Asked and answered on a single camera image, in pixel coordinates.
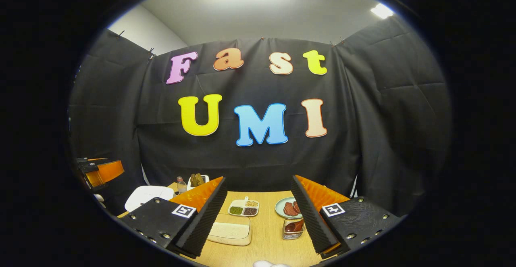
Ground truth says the pale green plate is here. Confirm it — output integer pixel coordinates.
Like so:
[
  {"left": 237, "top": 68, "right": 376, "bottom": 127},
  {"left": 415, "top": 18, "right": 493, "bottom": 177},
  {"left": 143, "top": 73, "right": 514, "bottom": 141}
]
[{"left": 275, "top": 197, "right": 301, "bottom": 219}]

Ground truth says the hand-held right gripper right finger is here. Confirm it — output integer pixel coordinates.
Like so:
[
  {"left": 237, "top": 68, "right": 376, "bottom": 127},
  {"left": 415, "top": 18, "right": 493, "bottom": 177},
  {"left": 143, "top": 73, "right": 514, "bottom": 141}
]
[{"left": 291, "top": 174, "right": 406, "bottom": 259}]

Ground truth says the clear box of rice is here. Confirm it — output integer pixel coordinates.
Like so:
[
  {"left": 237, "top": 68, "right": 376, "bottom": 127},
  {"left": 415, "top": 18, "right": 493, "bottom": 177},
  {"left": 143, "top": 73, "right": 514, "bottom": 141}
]
[{"left": 207, "top": 213, "right": 253, "bottom": 246}]

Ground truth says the black backdrop cloth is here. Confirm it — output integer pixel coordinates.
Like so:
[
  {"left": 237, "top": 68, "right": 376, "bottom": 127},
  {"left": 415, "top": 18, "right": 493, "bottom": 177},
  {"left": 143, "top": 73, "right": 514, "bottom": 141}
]
[{"left": 68, "top": 17, "right": 452, "bottom": 215}]

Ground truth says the small ceiling light panel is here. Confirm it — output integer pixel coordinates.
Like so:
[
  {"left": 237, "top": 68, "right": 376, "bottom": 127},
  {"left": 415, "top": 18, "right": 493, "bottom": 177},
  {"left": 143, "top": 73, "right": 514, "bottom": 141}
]
[{"left": 371, "top": 3, "right": 395, "bottom": 19}]

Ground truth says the metal wire chopstick holder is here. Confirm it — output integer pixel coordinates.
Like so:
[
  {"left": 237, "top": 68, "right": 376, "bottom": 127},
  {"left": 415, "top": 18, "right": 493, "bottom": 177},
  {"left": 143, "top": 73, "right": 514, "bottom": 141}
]
[{"left": 282, "top": 218, "right": 305, "bottom": 240}]

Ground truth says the white rice cooker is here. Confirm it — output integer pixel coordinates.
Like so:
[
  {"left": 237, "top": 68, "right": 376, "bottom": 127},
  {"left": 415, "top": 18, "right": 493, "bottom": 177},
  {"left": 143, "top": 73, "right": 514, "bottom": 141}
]
[{"left": 124, "top": 186, "right": 175, "bottom": 213}]

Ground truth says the white toaster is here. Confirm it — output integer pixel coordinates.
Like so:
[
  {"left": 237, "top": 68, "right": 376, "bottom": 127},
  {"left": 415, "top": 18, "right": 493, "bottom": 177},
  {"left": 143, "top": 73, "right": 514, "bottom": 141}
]
[{"left": 187, "top": 173, "right": 210, "bottom": 191}]

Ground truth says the white divided bean dish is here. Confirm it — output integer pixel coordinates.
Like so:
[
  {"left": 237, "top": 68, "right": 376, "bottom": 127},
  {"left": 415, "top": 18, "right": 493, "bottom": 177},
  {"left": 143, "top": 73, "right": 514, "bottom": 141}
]
[{"left": 228, "top": 196, "right": 260, "bottom": 217}]

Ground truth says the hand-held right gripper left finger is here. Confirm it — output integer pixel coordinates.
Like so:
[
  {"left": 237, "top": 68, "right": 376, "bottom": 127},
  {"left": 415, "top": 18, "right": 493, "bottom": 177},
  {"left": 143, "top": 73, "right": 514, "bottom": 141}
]
[{"left": 120, "top": 176, "right": 227, "bottom": 259}]

